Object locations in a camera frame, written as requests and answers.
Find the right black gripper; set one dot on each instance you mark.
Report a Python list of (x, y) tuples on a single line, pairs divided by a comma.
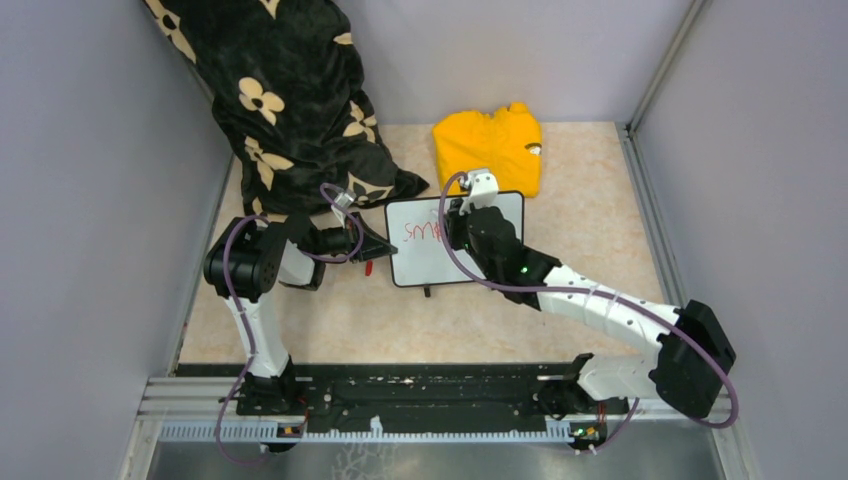
[(454, 219)]

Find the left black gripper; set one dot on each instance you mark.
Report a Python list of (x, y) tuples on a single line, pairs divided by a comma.
[(371, 246)]

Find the black framed whiteboard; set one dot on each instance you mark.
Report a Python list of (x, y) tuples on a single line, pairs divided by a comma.
[(421, 259)]

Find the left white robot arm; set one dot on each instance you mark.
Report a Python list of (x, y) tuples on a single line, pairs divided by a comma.
[(251, 258)]

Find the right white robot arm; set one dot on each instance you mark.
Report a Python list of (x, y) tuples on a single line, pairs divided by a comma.
[(683, 354)]

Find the folded yellow shirt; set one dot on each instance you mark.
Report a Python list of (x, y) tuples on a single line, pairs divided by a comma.
[(508, 142)]

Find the black floral fleece blanket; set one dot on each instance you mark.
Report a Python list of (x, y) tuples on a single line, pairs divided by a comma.
[(288, 93)]

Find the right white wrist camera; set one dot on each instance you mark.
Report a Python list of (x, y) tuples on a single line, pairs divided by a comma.
[(482, 188)]

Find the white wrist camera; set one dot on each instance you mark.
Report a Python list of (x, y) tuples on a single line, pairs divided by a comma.
[(482, 188), (342, 201)]

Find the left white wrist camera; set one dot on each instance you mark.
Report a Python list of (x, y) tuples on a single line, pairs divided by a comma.
[(342, 201)]

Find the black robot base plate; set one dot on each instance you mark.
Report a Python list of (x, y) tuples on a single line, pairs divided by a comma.
[(426, 398)]

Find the white slotted cable duct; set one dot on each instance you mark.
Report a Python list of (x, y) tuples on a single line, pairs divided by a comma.
[(271, 432)]

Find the right aluminium frame rail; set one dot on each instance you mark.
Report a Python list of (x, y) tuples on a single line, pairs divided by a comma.
[(733, 448)]

